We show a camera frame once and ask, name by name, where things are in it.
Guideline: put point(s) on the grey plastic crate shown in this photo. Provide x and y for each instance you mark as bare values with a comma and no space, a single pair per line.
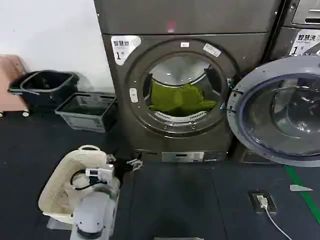
87,115

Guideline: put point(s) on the round glass dryer door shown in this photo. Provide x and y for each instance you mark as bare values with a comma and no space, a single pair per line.
275,112

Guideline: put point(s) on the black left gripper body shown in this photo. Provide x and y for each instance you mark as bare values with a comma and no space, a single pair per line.
121,168

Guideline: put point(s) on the white floor tape piece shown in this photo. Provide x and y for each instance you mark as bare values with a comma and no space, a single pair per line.
300,188

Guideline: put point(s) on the grey machine with closed panel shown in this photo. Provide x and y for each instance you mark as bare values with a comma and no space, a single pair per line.
300,25

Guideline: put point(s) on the green garment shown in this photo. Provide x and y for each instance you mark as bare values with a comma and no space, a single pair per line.
175,98

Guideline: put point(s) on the black floor socket box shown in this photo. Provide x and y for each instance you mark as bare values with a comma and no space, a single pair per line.
262,201

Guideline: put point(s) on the grey dryer with open drum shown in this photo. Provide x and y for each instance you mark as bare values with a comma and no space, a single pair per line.
175,20

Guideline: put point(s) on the black plastic bin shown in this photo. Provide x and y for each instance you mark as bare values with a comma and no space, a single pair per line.
47,87

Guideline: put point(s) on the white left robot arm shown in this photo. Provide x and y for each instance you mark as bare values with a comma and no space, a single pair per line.
93,207

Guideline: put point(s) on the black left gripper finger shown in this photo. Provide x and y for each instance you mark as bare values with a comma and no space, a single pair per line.
136,168
136,162

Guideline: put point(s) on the cream perforated laundry basket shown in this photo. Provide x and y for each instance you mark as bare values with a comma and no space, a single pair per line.
58,180

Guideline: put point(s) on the green floor tape strip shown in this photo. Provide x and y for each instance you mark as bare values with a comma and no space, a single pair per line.
302,185

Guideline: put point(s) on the white numbered dryer sticker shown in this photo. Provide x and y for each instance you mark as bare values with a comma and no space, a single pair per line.
123,48

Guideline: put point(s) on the pink wheeled cart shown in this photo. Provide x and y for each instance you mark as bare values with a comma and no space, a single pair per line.
10,72

